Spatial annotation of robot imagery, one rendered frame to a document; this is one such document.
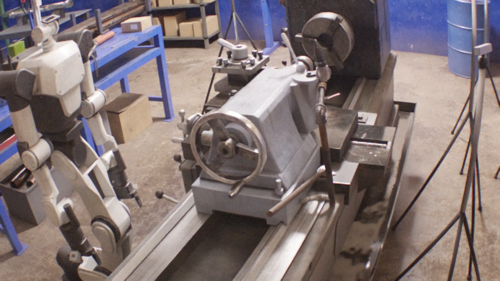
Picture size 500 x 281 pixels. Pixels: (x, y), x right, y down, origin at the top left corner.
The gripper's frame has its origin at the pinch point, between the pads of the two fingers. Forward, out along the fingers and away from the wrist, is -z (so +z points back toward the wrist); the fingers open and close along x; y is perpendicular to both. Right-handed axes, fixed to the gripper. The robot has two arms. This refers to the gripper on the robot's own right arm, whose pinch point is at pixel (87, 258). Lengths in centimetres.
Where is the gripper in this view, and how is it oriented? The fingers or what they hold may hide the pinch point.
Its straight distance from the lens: 189.2
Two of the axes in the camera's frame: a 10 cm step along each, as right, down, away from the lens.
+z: -3.0, -8.9, -3.6
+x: 9.2, -1.6, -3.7
